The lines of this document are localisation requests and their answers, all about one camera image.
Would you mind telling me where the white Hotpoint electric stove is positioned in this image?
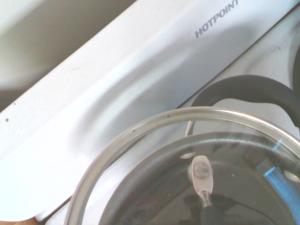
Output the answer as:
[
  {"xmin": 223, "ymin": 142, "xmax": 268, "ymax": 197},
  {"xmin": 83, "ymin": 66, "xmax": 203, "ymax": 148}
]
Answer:
[{"xmin": 0, "ymin": 0, "xmax": 300, "ymax": 225}]

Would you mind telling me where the glass pot lid metal rim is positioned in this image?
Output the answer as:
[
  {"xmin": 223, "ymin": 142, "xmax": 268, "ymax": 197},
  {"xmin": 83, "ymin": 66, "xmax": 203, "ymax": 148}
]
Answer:
[{"xmin": 67, "ymin": 106, "xmax": 300, "ymax": 225}]

